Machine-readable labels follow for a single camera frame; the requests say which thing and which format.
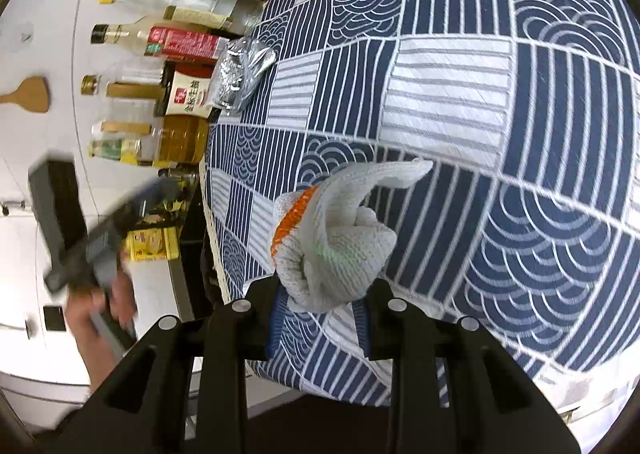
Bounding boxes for white knit work glove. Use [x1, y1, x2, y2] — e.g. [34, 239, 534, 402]
[269, 158, 433, 313]

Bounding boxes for silver foil wrapper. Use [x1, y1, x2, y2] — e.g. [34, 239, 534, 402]
[204, 36, 278, 114]

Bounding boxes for person's left hand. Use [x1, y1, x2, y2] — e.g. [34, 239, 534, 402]
[64, 252, 138, 393]

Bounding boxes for yellow dish soap bottle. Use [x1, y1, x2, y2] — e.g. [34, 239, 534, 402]
[124, 226, 180, 262]

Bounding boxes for yellow black rubber gloves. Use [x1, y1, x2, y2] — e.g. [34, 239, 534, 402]
[134, 196, 191, 230]

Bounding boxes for green label sesame oil bottle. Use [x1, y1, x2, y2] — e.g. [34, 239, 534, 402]
[88, 138, 164, 167]

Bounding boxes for large cooking oil bottle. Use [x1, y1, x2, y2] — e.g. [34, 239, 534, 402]
[88, 115, 209, 168]

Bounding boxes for wooden spatula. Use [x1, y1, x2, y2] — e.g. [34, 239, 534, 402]
[0, 76, 50, 114]

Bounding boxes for dark soy sauce bottle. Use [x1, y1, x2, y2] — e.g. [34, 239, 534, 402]
[80, 58, 214, 120]

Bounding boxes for red label vinegar bottle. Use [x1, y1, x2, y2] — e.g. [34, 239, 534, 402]
[90, 22, 230, 65]

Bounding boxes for clear yellow cap bottle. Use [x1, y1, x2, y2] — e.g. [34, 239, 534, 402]
[99, 0, 265, 36]

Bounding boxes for blue patterned tablecloth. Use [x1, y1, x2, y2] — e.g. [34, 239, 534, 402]
[205, 0, 639, 410]

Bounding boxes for black wall switch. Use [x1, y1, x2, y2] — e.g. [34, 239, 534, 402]
[42, 306, 66, 333]

